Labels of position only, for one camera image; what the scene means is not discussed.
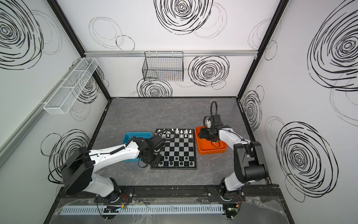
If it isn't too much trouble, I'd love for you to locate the white slotted cable duct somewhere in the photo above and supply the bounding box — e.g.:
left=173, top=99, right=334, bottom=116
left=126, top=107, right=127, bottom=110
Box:
left=59, top=204, right=224, bottom=215

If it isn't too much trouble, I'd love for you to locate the black white chess board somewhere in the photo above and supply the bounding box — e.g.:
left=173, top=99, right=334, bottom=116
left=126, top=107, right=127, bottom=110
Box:
left=151, top=128, right=197, bottom=169

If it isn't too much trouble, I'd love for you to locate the teal plastic tray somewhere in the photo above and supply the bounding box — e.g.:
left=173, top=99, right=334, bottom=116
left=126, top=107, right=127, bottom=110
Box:
left=122, top=135, right=155, bottom=164

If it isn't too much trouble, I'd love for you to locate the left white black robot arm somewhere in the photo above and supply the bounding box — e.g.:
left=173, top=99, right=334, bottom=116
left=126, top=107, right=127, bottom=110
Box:
left=60, top=135, right=165, bottom=203

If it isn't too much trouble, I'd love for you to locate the black mounting rail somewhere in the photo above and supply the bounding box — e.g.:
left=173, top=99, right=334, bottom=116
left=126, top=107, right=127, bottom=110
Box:
left=57, top=184, right=284, bottom=203

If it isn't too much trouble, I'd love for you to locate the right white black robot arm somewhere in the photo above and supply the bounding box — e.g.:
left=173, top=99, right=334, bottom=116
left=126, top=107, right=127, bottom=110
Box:
left=198, top=115, right=269, bottom=201

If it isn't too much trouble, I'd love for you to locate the orange plastic tray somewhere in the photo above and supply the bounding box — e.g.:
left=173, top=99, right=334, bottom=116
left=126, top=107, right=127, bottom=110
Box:
left=194, top=127, right=227, bottom=155

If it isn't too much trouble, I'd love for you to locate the black wire basket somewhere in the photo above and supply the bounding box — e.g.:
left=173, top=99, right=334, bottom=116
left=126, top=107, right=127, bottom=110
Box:
left=142, top=51, right=184, bottom=82

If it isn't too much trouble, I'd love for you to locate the clear wire wall shelf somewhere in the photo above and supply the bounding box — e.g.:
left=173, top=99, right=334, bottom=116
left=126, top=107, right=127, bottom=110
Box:
left=43, top=58, right=98, bottom=115

